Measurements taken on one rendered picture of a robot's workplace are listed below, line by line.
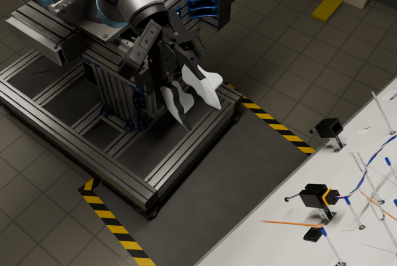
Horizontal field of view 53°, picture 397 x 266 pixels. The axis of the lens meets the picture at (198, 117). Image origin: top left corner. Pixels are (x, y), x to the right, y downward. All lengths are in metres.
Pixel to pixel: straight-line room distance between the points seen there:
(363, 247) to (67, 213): 1.67
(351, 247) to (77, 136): 1.62
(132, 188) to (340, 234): 1.25
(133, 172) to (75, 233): 0.44
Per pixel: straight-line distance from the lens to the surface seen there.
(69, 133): 2.26
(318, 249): 0.98
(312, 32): 3.14
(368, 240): 0.94
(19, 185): 2.46
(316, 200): 0.99
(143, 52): 0.65
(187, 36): 0.71
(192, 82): 0.66
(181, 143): 2.12
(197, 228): 2.15
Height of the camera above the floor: 2.00
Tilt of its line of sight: 53 degrees down
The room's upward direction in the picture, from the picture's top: straight up
